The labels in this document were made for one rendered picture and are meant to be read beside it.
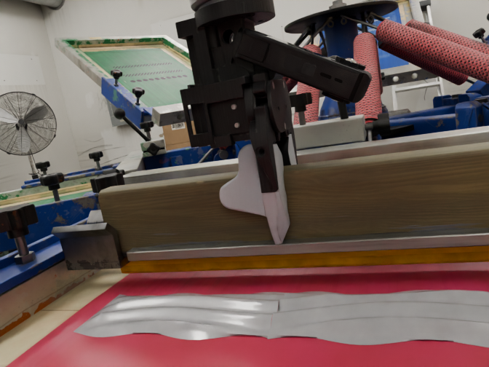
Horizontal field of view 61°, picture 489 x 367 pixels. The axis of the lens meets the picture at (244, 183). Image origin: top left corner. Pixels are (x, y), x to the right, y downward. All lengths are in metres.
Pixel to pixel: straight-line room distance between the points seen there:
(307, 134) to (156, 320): 0.39
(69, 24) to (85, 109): 1.03
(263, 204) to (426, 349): 0.16
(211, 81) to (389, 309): 0.24
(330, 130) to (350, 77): 0.30
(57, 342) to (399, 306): 0.28
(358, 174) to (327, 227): 0.06
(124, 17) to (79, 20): 0.62
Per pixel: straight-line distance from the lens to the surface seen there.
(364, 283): 0.39
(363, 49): 0.99
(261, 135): 0.34
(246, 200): 0.37
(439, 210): 0.38
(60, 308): 0.48
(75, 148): 5.95
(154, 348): 0.35
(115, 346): 0.37
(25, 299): 0.48
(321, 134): 0.65
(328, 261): 0.41
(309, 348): 0.31
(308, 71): 0.35
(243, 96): 0.36
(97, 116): 5.67
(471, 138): 0.60
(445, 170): 0.37
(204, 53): 0.39
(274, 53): 0.36
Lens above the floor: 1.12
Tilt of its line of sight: 10 degrees down
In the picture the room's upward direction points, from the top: 10 degrees counter-clockwise
